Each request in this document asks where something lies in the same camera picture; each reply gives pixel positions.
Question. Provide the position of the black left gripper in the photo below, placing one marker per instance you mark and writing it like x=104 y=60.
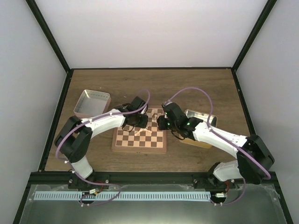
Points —
x=144 y=123

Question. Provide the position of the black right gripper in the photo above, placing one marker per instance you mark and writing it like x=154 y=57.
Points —
x=161 y=126

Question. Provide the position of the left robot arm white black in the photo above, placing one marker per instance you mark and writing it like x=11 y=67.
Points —
x=75 y=136

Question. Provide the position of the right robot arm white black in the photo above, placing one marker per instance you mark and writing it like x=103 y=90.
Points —
x=252 y=157

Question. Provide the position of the light wooden chess rook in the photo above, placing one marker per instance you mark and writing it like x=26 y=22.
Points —
x=155 y=117

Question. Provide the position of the wooden chess board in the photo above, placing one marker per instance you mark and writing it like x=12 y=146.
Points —
x=125 y=141

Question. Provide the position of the pink metal tin tray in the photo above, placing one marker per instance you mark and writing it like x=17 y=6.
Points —
x=92 y=103

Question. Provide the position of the light blue slotted cable duct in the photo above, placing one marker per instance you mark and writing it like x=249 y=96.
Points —
x=123 y=196

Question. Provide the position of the black aluminium frame rail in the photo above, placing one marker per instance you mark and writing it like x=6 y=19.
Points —
x=202 y=180

